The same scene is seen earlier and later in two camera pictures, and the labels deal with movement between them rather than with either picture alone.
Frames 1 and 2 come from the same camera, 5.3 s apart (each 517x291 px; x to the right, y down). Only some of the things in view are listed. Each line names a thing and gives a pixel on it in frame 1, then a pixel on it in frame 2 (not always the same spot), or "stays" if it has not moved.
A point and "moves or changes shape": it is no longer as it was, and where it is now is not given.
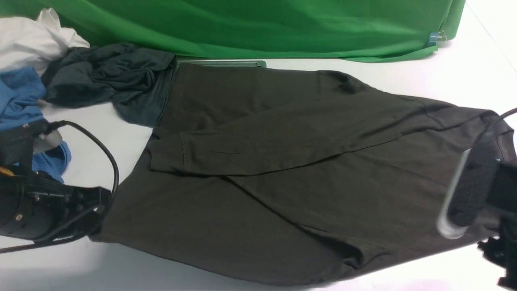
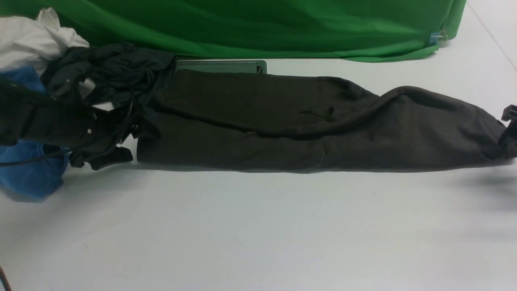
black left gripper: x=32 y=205 to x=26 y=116
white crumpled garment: x=29 y=43 stays
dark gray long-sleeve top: x=267 y=173 moves or changes shape
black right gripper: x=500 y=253 to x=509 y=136
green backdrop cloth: x=340 y=30 stays
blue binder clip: x=433 y=37 stays
